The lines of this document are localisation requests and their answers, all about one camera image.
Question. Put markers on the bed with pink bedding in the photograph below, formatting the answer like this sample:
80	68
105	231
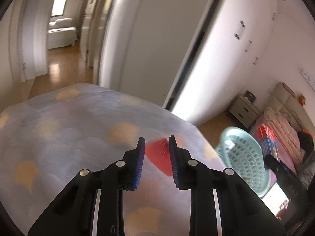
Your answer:
285	132

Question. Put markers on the red cloth item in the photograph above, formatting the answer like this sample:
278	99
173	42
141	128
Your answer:
158	156

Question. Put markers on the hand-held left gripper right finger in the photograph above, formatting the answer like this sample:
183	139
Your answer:
173	164

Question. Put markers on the beige padded headboard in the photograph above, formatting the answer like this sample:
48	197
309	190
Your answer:
288	98

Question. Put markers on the beige nightstand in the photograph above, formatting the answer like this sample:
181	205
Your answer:
243	110

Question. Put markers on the window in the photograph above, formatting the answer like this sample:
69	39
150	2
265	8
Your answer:
60	2

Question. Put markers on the dark cloth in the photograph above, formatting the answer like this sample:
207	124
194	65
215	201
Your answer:
306	145

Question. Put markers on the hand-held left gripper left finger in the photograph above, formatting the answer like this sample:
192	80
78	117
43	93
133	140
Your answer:
139	168

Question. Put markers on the white sofa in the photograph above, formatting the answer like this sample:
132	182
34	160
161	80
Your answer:
60	33

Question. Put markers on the white wall sign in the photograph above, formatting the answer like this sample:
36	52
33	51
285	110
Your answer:
308	77

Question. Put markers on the red and blue package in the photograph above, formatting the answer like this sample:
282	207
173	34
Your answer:
267	137

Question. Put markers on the teal plastic laundry basket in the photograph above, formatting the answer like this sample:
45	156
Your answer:
237	130

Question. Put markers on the white wardrobe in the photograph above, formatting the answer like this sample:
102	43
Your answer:
221	41

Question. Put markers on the picture frame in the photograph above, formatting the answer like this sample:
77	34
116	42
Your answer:
249	95

